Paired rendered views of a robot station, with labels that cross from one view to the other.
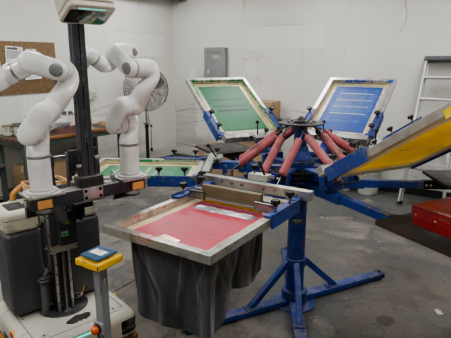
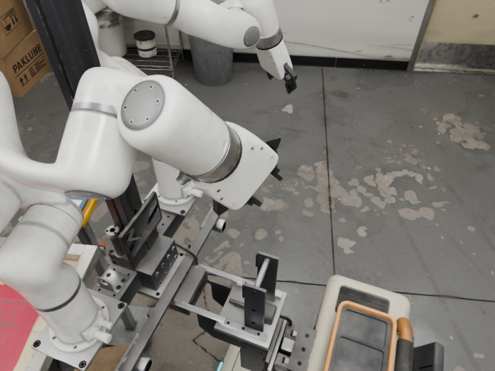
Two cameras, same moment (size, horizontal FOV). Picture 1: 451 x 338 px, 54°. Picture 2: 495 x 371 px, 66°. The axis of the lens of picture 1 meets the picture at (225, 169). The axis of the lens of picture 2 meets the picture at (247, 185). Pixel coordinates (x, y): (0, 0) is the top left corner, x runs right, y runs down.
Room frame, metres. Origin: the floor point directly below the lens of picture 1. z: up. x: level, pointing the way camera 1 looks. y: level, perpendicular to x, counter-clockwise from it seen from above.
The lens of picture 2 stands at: (2.66, 0.64, 1.95)
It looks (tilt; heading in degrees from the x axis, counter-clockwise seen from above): 46 degrees down; 153
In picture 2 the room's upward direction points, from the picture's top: straight up
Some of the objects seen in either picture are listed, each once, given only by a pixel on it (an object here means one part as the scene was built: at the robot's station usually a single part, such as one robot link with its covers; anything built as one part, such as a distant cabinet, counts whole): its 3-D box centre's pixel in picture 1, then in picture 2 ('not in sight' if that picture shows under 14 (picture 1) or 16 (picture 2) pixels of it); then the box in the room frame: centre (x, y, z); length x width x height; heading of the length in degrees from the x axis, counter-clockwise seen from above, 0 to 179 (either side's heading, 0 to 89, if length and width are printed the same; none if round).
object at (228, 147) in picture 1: (249, 161); not in sight; (3.49, -0.20, 0.91); 1.34 x 0.40 x 0.08; 27
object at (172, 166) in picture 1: (165, 158); not in sight; (2.94, 0.41, 1.05); 1.08 x 0.61 x 0.23; 87
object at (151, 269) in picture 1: (169, 286); not in sight; (1.76, 0.24, 0.74); 0.45 x 0.03 x 0.43; 57
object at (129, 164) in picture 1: (127, 159); (74, 310); (2.17, 0.49, 1.21); 0.16 x 0.13 x 0.15; 42
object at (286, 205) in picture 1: (282, 212); not in sight; (2.05, -0.28, 0.98); 0.30 x 0.05 x 0.07; 147
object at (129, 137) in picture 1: (126, 129); (41, 260); (2.15, 0.49, 1.37); 0.13 x 0.10 x 0.16; 144
